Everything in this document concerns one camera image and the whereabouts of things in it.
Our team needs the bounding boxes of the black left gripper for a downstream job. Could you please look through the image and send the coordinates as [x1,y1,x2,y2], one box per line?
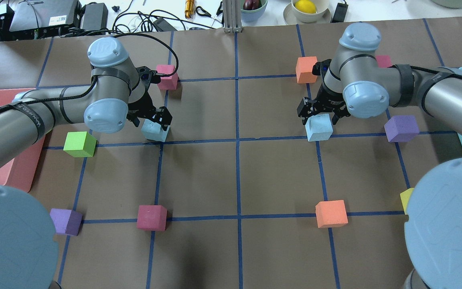
[127,91,172,131]

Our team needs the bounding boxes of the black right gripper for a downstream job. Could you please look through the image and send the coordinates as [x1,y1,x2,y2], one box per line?
[298,84,351,126]

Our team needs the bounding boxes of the light blue block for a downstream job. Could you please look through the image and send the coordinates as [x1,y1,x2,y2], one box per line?
[305,114,333,142]
[141,119,170,142]

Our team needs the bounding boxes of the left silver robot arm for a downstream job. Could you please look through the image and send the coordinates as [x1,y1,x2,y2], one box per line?
[0,33,172,289]

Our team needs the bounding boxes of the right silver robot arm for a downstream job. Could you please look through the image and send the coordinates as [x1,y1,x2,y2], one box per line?
[297,22,462,289]

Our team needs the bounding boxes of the far left pink block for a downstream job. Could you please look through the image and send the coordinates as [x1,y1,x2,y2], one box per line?
[156,65,178,90]

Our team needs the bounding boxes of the pink block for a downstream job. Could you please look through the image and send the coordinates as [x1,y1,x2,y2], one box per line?
[156,65,178,90]
[376,55,393,68]

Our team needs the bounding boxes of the far orange block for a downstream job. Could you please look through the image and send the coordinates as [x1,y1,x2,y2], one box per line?
[295,56,318,84]

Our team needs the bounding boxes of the orange block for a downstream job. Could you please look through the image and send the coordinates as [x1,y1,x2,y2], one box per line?
[295,56,318,84]
[315,200,349,228]

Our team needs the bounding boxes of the green block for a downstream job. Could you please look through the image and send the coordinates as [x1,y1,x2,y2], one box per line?
[63,131,97,158]

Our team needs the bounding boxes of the right pink block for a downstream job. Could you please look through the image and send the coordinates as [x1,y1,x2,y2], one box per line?
[376,55,393,68]

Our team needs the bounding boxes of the right purple block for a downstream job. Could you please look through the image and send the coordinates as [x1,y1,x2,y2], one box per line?
[384,115,420,142]

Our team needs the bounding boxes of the purple block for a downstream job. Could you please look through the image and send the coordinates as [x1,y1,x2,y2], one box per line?
[384,115,420,142]
[50,208,83,236]

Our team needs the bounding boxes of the black power adapter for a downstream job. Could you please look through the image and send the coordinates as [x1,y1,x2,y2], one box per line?
[152,17,178,32]

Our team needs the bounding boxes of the near left crimson block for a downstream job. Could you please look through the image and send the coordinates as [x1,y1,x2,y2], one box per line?
[136,205,168,232]

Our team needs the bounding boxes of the near orange block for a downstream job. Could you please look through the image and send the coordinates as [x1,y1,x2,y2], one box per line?
[315,200,349,228]

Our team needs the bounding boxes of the beige bowl with lemon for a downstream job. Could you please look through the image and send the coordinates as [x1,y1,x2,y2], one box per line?
[283,0,331,24]

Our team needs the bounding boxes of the yellow lemon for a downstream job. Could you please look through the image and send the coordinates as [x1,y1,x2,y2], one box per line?
[294,0,317,14]

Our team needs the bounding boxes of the yellow block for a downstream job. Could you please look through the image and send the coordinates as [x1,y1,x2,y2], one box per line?
[399,188,414,215]

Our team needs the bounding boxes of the gold metal tool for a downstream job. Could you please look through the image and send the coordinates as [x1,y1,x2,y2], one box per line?
[184,0,195,19]

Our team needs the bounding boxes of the blue bowl with fruit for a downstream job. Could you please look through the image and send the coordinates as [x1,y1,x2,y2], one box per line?
[240,0,268,22]

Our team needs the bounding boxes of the left purple block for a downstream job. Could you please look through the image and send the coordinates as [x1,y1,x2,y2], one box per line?
[50,208,83,236]

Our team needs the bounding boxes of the pink plastic tray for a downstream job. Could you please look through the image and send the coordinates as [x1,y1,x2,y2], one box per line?
[0,88,44,193]

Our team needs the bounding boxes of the black computer box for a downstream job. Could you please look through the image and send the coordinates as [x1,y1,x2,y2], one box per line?
[0,0,108,42]

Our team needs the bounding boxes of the black handled scissors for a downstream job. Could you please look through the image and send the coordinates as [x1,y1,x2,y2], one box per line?
[195,6,223,22]

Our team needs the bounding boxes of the aluminium frame post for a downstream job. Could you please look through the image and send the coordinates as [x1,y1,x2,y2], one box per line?
[222,0,243,33]

